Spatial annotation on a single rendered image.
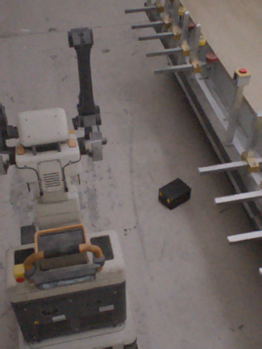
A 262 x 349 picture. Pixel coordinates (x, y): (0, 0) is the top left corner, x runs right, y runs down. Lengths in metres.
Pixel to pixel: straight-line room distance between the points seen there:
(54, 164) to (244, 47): 1.93
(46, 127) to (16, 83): 2.84
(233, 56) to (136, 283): 1.70
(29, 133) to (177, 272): 1.52
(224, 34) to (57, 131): 1.98
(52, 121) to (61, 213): 0.54
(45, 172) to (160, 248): 1.36
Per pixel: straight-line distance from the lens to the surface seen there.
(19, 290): 2.10
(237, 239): 2.16
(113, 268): 2.08
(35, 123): 1.96
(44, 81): 4.75
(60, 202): 2.24
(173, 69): 3.25
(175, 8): 3.66
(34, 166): 2.00
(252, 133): 2.48
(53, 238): 2.08
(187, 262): 3.09
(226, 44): 3.48
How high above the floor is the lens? 2.55
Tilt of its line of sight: 45 degrees down
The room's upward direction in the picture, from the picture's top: 1 degrees counter-clockwise
